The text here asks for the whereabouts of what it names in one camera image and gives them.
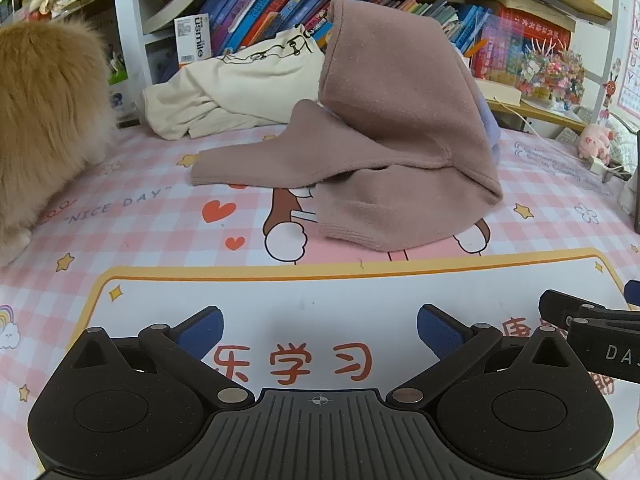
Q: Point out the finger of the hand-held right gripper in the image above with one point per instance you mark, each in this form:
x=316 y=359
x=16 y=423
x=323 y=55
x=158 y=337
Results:
x=633 y=294
x=555 y=305

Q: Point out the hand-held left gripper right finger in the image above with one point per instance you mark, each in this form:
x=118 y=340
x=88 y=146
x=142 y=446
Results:
x=440 y=330

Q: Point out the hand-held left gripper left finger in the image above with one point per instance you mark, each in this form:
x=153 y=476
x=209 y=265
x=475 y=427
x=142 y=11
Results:
x=202 y=332

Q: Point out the dusty pink sweater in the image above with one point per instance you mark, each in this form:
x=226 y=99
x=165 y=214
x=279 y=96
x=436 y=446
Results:
x=400 y=110

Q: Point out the pink checkered printed mat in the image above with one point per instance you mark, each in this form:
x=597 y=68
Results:
x=150 y=220

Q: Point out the white power strip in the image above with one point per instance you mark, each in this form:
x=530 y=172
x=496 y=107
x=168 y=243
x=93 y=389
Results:
x=600 y=167

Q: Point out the pink pig plush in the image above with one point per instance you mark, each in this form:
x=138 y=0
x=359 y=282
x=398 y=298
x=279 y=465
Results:
x=595 y=142

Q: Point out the colourful toy flower bouquet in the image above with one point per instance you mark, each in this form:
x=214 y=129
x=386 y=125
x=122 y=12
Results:
x=552 y=75

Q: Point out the cream garment with line print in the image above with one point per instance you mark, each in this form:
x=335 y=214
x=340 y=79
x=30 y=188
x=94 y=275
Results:
x=235 y=85

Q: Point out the red books with gold print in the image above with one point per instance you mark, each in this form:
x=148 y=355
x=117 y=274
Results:
x=505 y=45

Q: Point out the fluffy orange cat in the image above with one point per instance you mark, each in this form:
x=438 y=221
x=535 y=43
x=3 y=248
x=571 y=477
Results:
x=45 y=110

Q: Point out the white product box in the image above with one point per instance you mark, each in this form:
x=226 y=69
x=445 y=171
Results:
x=192 y=40

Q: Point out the row of colourful books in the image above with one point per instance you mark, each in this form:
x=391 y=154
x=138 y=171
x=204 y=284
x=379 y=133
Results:
x=260 y=10

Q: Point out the thick white book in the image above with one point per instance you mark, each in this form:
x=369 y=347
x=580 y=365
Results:
x=185 y=0

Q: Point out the wall poster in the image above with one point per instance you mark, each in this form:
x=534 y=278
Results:
x=629 y=60

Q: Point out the white shelf frame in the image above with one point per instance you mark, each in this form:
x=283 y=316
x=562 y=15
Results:
x=125 y=15

